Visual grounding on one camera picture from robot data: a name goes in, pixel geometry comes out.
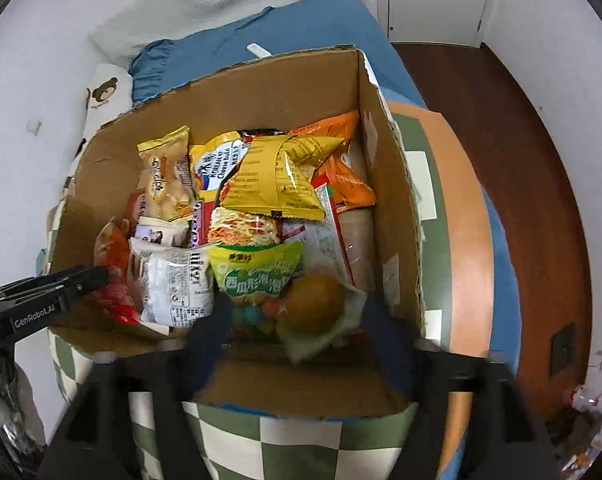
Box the grey plastic bag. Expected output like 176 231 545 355
0 360 46 463

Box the cardboard box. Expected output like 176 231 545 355
46 45 426 421

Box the red clear snack packet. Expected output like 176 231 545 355
93 217 144 326

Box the cream cracker packet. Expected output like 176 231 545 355
137 126 202 223

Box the green candy packet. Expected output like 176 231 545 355
208 241 306 343

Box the bear print pillow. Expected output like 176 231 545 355
73 62 134 161

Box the blue cookie packet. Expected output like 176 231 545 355
191 199 206 248

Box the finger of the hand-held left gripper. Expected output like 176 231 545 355
56 266 110 307
0 266 89 304

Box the white door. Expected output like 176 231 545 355
376 0 502 49

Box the yellow blue snack packet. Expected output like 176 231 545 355
188 131 246 206

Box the red white noodle packet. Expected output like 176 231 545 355
281 182 356 288

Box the orange snack packet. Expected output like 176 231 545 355
287 111 378 208

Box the white blanket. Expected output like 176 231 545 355
88 0 352 58

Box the floor clutter pile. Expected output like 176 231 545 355
546 385 602 472

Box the white grey snack packet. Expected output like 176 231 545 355
129 237 216 326

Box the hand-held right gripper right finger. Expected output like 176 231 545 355
361 295 564 480

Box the black wall outlet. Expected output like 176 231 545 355
551 322 578 376

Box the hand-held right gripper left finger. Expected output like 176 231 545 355
38 292 234 480

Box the bun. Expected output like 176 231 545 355
276 272 369 363

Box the pink snack packet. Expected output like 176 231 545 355
126 190 149 233

